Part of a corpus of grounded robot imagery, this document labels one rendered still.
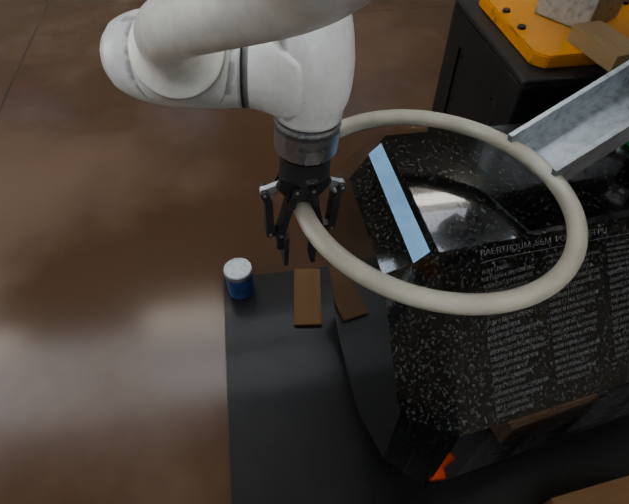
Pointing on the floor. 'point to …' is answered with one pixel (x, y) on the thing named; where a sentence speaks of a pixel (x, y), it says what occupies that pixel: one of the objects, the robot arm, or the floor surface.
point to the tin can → (239, 278)
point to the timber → (611, 492)
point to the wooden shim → (307, 297)
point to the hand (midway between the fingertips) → (298, 245)
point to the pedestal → (498, 74)
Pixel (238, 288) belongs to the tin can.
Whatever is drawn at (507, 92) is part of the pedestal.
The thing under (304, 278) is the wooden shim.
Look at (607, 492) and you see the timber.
